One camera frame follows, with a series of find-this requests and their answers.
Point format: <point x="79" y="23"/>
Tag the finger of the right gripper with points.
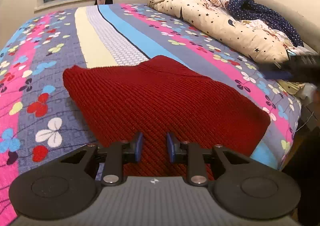
<point x="303" y="69"/>

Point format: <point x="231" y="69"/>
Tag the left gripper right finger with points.
<point x="240" y="185"/>

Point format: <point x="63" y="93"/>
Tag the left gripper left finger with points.
<point x="69" y="184"/>

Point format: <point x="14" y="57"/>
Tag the red knitted sweater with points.
<point x="161" y="96"/>

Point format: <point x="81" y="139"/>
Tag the colourful floral bed blanket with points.
<point x="40" y="123"/>

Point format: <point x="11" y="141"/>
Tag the navy polka-dot garment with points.
<point x="249" y="10"/>

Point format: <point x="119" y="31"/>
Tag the cream star-patterned duvet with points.
<point x="252" y="38"/>

